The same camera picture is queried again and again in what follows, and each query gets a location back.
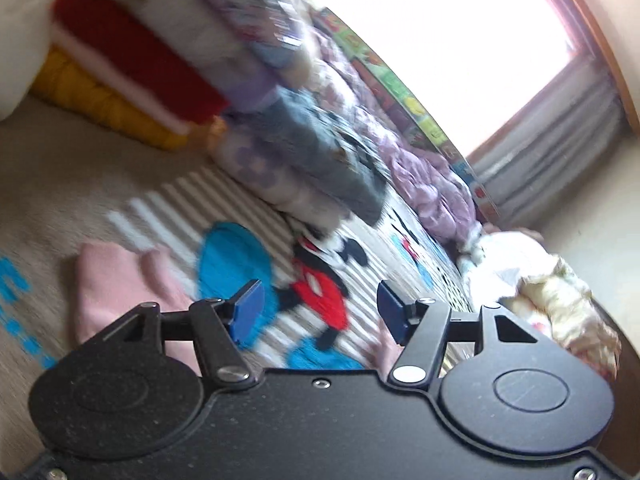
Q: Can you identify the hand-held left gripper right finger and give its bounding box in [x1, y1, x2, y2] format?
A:
[376, 279, 549, 389]

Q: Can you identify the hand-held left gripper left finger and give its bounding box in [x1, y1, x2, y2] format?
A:
[81, 278, 266, 391]

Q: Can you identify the pink sweatshirt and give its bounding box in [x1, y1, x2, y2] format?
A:
[75, 241, 401, 372]

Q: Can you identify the white quilt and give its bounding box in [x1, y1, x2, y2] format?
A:
[459, 230, 553, 313]

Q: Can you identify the purple quilt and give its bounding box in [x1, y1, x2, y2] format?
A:
[300, 25, 483, 253]

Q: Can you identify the cream quilt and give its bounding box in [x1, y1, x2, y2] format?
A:
[500, 254, 622, 382]

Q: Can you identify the cartoon mouse printed blanket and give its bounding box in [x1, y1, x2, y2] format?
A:
[0, 95, 481, 376]

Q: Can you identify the colourful foam play mat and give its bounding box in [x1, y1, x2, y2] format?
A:
[319, 7, 502, 212]

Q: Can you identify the grey curtain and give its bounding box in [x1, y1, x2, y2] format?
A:
[469, 69, 632, 222]

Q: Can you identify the mustard yellow folded garment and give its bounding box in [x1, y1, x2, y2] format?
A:
[29, 44, 227, 152]

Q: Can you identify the wooden framed window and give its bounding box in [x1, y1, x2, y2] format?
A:
[295, 0, 640, 162]

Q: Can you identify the red folded garment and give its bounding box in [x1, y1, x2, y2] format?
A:
[51, 0, 230, 127]

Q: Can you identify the stack of folded sweaters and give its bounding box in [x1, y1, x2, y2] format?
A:
[110, 0, 313, 113]

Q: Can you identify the plain white folded garment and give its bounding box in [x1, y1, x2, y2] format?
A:
[0, 0, 67, 122]

